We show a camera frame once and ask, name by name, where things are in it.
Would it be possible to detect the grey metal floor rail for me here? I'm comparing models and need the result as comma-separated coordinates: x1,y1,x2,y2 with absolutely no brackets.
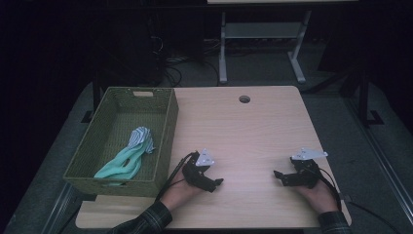
344,97,413,217
40,182,81,234

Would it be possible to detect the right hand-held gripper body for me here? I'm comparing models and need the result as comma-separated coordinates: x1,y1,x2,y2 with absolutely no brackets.
289,147,329,190

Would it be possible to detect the mint green and striped garment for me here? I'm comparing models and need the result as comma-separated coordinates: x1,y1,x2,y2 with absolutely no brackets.
93,126,156,181

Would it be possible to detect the bundle of floor cables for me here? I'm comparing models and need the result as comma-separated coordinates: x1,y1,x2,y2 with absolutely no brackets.
152,35,220,88

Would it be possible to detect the green woven basket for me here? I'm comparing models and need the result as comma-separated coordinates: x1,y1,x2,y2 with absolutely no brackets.
62,86,179,198

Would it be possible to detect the black metal stand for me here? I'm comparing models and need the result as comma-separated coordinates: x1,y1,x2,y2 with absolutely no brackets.
80,69,102,124
339,69,385,129

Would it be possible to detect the white metal desk frame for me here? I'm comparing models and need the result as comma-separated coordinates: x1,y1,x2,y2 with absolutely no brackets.
206,0,358,85

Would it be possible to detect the person's left hand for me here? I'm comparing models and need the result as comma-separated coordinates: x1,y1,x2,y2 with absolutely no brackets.
161,171,205,213

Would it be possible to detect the person's right hand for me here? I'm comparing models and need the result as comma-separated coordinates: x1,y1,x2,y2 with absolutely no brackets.
294,179,339,215

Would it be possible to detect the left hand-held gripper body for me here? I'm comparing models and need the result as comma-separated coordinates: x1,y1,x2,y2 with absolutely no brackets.
181,148,216,188

